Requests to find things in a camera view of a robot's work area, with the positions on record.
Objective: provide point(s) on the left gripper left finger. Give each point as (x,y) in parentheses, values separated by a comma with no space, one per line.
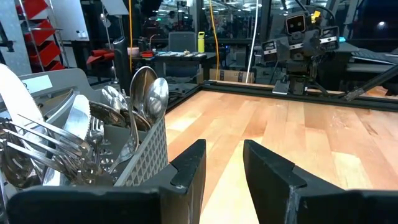
(93,207)

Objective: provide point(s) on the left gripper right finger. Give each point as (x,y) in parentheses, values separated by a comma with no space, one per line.
(342,208)

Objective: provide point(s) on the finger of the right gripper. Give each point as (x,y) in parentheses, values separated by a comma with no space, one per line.
(329,37)
(269,48)

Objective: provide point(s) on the teal bowl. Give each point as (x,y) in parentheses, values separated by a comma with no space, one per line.
(342,39)

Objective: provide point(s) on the cardboard box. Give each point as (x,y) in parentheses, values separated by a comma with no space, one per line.
(231,75)

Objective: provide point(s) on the yellow water bottle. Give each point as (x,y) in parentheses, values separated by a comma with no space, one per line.
(201,42)

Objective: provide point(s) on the grey mesh cutlery basket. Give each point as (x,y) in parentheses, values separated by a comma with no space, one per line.
(149,155)

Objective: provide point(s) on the dark work table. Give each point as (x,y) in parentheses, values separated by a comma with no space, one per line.
(180,57)

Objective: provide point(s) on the red folded items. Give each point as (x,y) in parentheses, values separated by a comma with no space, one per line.
(101,55)

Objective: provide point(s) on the tilted white panel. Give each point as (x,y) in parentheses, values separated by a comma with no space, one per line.
(115,7)

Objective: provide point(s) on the shelf with red bins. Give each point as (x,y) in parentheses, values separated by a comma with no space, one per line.
(40,34)

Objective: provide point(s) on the whiteboard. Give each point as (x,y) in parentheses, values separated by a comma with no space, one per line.
(70,18)

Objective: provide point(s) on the black cylindrical post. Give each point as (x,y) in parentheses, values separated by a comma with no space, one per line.
(122,65)

